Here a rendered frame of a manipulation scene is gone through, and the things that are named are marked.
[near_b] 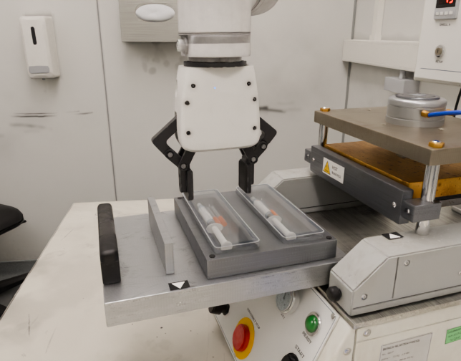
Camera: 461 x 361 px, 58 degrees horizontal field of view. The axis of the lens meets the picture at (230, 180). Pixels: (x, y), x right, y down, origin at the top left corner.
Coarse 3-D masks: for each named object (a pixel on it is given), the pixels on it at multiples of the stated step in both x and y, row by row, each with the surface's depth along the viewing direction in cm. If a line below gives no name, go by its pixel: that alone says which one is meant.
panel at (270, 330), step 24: (312, 288) 54; (240, 312) 67; (264, 312) 62; (312, 312) 52; (336, 312) 49; (264, 336) 60; (288, 336) 55; (312, 336) 51; (240, 360) 63; (264, 360) 58; (312, 360) 50
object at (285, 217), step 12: (252, 192) 64; (264, 192) 64; (276, 192) 64; (264, 204) 59; (276, 204) 59; (288, 204) 59; (264, 216) 55; (276, 216) 55; (288, 216) 55; (300, 216) 55; (276, 228) 52; (288, 228) 52; (300, 228) 52; (312, 228) 52
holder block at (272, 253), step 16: (224, 192) 66; (176, 208) 63; (240, 208) 60; (192, 224) 55; (256, 224) 55; (192, 240) 53; (272, 240) 51; (320, 240) 51; (336, 240) 51; (208, 256) 47; (224, 256) 47; (240, 256) 47; (256, 256) 48; (272, 256) 49; (288, 256) 50; (304, 256) 50; (320, 256) 51; (208, 272) 47; (224, 272) 47; (240, 272) 48
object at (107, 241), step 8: (104, 208) 56; (104, 216) 54; (112, 216) 54; (104, 224) 51; (112, 224) 52; (104, 232) 49; (112, 232) 50; (104, 240) 48; (112, 240) 48; (104, 248) 46; (112, 248) 46; (104, 256) 45; (112, 256) 45; (104, 264) 45; (112, 264) 46; (104, 272) 46; (112, 272) 46; (104, 280) 46; (112, 280) 46; (120, 280) 47
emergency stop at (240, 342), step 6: (240, 324) 65; (234, 330) 65; (240, 330) 64; (246, 330) 63; (234, 336) 65; (240, 336) 63; (246, 336) 62; (234, 342) 64; (240, 342) 63; (246, 342) 62; (240, 348) 63
